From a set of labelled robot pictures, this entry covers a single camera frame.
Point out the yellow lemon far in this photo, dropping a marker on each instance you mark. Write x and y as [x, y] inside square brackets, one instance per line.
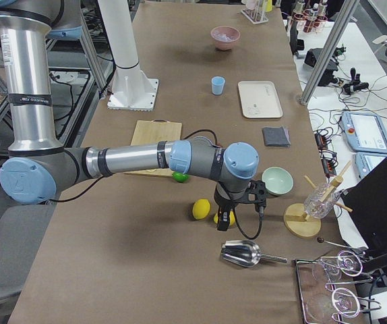
[201, 209]

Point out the grey chair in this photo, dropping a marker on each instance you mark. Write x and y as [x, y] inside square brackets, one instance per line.
[22, 229]

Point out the wooden cutting board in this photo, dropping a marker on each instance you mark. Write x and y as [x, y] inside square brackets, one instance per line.
[148, 132]

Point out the wooden glass stand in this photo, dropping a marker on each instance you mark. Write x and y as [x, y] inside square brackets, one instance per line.
[299, 223]

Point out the aluminium frame post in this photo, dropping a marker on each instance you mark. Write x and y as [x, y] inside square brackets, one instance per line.
[334, 36]

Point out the pink bowl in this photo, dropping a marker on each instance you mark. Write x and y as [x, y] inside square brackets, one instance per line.
[225, 37]

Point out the grey folded cloth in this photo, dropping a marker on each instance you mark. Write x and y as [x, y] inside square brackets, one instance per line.
[278, 137]

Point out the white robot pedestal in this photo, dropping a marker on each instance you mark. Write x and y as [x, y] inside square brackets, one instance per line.
[131, 88]

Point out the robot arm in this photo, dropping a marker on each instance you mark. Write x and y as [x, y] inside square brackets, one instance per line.
[39, 166]

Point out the light blue cup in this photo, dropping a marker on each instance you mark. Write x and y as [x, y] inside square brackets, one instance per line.
[217, 85]

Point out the upper teach pendant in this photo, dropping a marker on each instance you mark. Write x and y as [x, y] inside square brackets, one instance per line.
[364, 132]

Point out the clear cut glass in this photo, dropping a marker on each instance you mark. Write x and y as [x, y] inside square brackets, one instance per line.
[321, 201]

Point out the yellow lemon near scoop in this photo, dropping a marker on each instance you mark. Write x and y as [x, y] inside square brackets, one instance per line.
[231, 220]

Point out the mint green bowl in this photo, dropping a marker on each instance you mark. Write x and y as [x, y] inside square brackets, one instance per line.
[278, 180]

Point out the green lime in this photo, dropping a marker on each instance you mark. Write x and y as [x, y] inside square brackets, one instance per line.
[180, 177]

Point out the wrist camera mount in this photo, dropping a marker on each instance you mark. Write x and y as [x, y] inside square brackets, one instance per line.
[255, 193]

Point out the cream rabbit tray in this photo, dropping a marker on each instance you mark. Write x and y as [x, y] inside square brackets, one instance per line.
[259, 100]

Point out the lower teach pendant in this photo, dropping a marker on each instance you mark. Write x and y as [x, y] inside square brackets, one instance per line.
[366, 162]

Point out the metal ice scoop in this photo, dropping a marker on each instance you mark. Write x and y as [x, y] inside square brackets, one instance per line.
[246, 253]

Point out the black metal glass rack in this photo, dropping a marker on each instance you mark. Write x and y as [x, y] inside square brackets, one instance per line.
[326, 288]

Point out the black monitor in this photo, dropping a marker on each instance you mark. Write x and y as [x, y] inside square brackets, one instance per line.
[368, 201]

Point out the white cup rack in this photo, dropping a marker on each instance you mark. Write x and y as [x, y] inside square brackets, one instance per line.
[255, 10]

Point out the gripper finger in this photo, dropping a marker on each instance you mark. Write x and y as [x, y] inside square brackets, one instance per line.
[227, 219]
[220, 220]

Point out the teach pendant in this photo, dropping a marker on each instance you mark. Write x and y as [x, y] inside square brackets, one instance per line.
[366, 162]
[364, 132]

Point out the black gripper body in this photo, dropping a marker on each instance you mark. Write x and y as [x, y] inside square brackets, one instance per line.
[224, 201]

